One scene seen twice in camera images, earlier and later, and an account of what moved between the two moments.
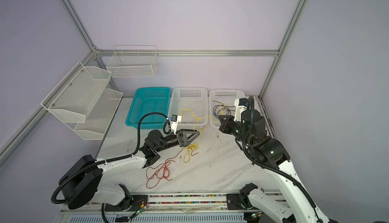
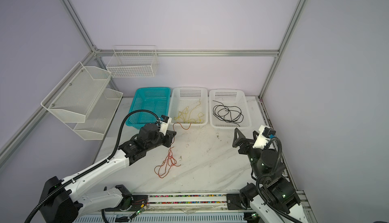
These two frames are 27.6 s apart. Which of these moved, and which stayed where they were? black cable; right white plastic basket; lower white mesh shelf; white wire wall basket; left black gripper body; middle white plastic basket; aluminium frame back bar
Moved: left black gripper body
Stayed: aluminium frame back bar; right white plastic basket; black cable; white wire wall basket; middle white plastic basket; lower white mesh shelf
